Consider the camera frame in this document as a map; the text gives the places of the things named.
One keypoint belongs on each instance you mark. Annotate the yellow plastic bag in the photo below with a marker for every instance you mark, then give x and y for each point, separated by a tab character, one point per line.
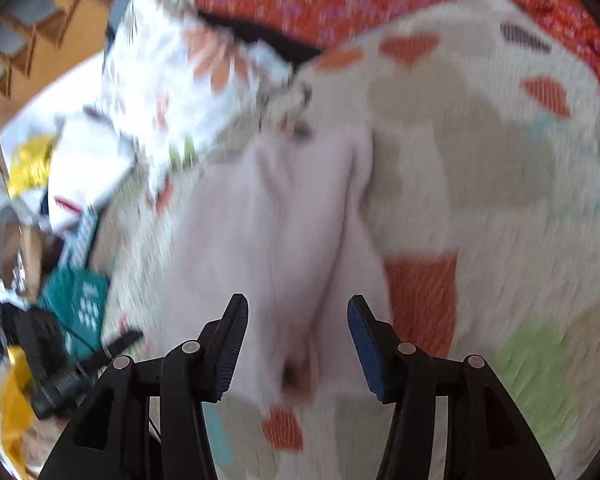
30	164

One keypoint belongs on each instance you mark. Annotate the white floral pillow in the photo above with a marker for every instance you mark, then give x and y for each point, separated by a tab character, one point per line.
175	85

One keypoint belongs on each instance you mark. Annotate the heart patterned quilt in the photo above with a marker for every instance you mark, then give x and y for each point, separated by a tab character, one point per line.
484	200

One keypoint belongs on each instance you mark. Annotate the pale pink sweater grey trim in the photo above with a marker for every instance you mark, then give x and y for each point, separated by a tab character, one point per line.
280	224

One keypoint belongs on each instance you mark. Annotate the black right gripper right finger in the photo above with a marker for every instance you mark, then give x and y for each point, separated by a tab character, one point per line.
487	437

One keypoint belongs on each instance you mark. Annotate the white paper bag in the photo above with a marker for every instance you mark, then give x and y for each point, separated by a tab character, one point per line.
89	161

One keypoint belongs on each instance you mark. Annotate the light blue shapes box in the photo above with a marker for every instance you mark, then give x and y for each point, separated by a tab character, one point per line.
82	243

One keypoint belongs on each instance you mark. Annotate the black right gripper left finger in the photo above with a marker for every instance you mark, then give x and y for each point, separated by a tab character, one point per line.
144	420

